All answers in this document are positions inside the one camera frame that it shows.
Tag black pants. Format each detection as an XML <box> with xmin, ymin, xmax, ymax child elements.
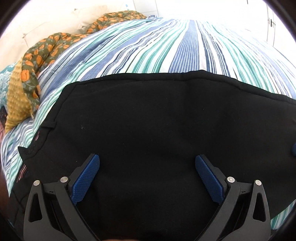
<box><xmin>7</xmin><ymin>70</ymin><xmax>295</xmax><ymax>240</ymax></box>

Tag orange floral green blanket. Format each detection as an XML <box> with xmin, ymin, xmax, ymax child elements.
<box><xmin>20</xmin><ymin>11</ymin><xmax>146</xmax><ymax>114</ymax></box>

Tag striped blue green bedsheet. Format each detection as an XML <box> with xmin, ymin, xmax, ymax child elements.
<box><xmin>1</xmin><ymin>18</ymin><xmax>295</xmax><ymax>232</ymax></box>

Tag teal white patterned pillow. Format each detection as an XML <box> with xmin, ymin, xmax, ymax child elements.
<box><xmin>0</xmin><ymin>62</ymin><xmax>16</xmax><ymax>109</ymax></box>

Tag cream upholstered headboard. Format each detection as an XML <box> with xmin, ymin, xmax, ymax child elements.
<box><xmin>1</xmin><ymin>1</ymin><xmax>110</xmax><ymax>70</ymax></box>

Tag white wardrobe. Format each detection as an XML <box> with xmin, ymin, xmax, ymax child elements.
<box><xmin>265</xmin><ymin>3</ymin><xmax>279</xmax><ymax>48</ymax></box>

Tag mustard dotted pillow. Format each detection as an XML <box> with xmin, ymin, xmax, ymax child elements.
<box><xmin>4</xmin><ymin>57</ymin><xmax>33</xmax><ymax>133</ymax></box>

